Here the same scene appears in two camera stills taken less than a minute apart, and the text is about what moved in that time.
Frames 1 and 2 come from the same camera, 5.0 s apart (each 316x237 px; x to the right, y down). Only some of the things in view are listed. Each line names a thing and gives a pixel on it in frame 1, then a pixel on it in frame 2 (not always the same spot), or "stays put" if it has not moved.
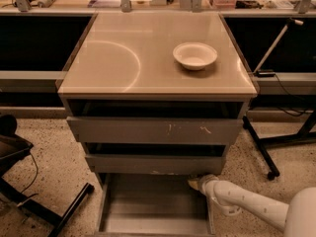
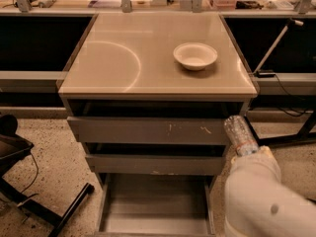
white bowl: (195, 55) stays put
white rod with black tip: (278, 38) stays put
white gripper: (207, 183) to (255, 163)
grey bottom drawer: (150, 204) stays put
